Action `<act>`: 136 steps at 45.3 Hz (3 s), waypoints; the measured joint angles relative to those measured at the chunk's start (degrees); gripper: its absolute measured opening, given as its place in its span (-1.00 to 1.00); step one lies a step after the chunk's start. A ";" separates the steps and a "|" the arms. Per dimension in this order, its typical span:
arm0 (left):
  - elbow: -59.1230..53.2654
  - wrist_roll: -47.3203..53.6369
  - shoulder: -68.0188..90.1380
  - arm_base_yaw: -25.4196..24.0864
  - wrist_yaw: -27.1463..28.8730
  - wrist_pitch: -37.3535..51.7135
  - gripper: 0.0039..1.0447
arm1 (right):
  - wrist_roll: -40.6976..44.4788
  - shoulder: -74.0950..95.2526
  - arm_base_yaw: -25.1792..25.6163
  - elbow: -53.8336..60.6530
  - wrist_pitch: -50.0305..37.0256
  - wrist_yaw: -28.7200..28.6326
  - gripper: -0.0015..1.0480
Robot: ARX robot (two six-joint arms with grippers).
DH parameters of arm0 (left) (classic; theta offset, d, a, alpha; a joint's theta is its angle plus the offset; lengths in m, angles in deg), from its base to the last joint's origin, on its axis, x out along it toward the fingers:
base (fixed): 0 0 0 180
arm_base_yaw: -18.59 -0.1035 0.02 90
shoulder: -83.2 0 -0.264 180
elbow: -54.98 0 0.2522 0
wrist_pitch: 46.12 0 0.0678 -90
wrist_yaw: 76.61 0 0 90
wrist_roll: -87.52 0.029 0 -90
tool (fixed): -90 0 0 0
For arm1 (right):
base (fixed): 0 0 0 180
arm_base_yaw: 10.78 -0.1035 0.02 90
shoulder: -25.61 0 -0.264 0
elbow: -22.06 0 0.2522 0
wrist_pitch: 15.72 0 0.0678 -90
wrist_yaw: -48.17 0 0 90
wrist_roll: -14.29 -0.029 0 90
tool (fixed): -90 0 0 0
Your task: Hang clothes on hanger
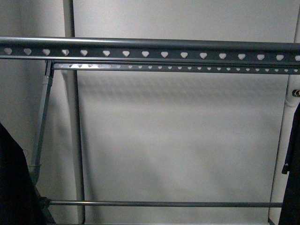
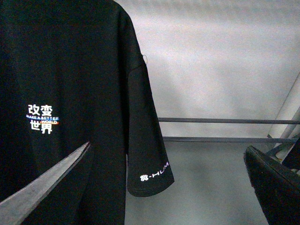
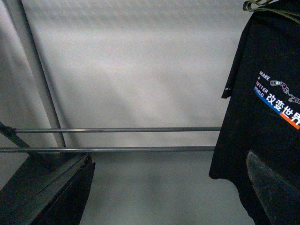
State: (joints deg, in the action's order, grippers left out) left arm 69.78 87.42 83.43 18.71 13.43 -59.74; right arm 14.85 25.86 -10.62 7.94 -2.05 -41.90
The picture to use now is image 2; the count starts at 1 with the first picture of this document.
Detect grey metal clothes rack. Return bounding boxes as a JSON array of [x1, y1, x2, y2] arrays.
[[159, 118, 300, 156]]

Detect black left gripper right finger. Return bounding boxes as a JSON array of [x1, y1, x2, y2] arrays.
[[244, 146, 300, 225]]

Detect black printed t-shirt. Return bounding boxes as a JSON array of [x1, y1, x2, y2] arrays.
[[0, 0, 174, 225]]

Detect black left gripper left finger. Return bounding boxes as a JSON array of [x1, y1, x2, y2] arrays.
[[0, 142, 90, 225]]

